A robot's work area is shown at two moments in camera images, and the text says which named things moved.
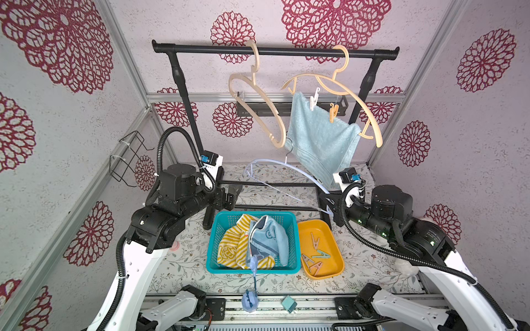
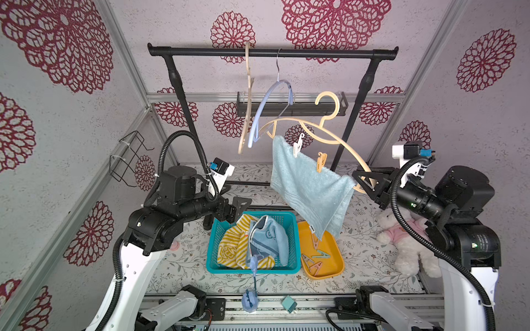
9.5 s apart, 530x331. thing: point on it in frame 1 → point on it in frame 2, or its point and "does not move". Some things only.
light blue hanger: (282, 191) → (265, 98)
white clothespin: (313, 100) → (296, 146)
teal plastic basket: (219, 221) does not move
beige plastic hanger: (336, 86) → (323, 133)
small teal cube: (289, 303) does not move
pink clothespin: (317, 266) does not move
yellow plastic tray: (320, 254) does not move
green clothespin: (323, 255) does not move
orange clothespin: (332, 112) → (321, 160)
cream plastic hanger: (282, 141) → (250, 81)
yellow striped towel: (234, 243) does not move
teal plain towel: (321, 147) → (321, 199)
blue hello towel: (267, 237) does not move
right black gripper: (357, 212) → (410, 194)
